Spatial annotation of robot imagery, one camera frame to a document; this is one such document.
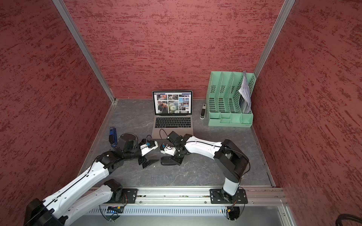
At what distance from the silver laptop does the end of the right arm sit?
29 centimetres

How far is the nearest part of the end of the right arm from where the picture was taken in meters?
0.64

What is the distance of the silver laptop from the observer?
1.03 meters
